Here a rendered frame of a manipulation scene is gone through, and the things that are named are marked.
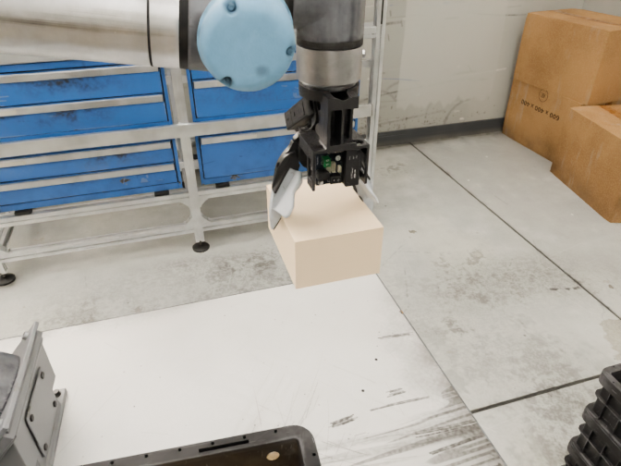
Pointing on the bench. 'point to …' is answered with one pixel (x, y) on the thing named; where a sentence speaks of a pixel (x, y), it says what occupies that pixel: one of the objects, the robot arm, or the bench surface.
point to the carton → (328, 236)
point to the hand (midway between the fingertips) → (321, 218)
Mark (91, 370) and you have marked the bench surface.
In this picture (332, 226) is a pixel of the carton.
